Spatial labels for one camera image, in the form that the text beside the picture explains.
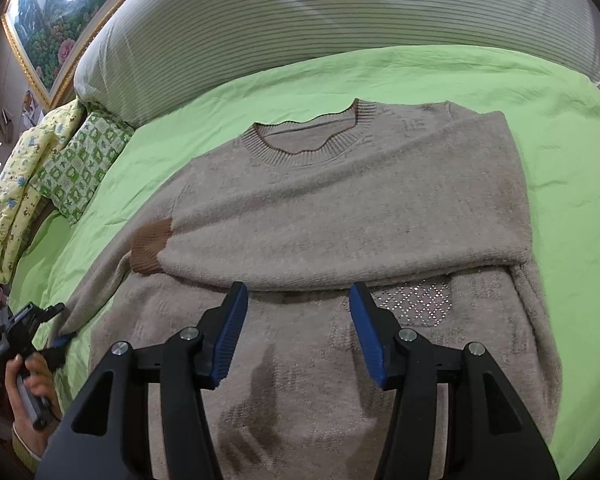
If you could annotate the person's left hand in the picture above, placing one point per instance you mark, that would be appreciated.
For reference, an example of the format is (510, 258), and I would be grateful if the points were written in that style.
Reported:
(25, 381)

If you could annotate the green checkered pillow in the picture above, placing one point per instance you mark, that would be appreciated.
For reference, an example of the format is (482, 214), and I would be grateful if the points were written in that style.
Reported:
(70, 178)

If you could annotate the yellow patterned baby blanket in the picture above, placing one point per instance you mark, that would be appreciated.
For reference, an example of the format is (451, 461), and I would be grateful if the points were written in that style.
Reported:
(20, 204)

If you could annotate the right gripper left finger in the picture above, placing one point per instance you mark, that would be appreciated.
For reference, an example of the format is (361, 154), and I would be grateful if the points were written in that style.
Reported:
(104, 433)

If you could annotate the gold framed floral painting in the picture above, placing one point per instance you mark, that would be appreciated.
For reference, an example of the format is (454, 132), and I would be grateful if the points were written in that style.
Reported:
(48, 37)

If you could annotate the green bed sheet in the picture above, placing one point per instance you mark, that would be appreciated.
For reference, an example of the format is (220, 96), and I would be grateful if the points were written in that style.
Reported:
(554, 115)

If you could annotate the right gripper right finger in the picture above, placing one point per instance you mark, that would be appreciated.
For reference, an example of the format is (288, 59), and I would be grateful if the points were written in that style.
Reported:
(491, 434)

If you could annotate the beige knit sweater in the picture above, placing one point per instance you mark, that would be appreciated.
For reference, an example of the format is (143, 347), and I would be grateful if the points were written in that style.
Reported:
(425, 204)

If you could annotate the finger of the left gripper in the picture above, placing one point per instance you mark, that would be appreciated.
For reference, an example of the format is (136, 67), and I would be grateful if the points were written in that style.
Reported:
(62, 341)

